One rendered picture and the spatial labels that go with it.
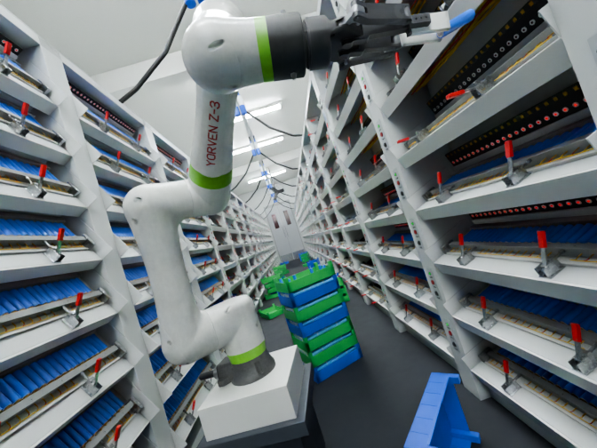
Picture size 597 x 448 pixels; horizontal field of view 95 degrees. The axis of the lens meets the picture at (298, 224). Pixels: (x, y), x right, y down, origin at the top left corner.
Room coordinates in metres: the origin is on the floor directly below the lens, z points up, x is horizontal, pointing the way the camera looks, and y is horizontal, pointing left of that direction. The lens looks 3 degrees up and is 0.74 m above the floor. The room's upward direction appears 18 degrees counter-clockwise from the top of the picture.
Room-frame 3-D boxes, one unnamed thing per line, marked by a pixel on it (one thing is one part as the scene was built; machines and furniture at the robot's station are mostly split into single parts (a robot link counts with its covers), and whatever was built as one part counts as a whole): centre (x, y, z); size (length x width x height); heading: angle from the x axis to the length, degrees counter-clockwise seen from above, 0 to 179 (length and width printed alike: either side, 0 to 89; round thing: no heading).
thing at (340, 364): (1.58, 0.06, 0.04); 0.30 x 0.20 x 0.08; 115
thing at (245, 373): (0.93, 0.34, 0.40); 0.26 x 0.15 x 0.06; 78
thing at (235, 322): (0.91, 0.30, 0.52); 0.16 x 0.13 x 0.19; 123
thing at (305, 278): (1.58, 0.06, 0.52); 0.30 x 0.20 x 0.08; 115
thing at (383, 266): (1.74, -0.48, 0.87); 0.20 x 0.09 x 1.75; 93
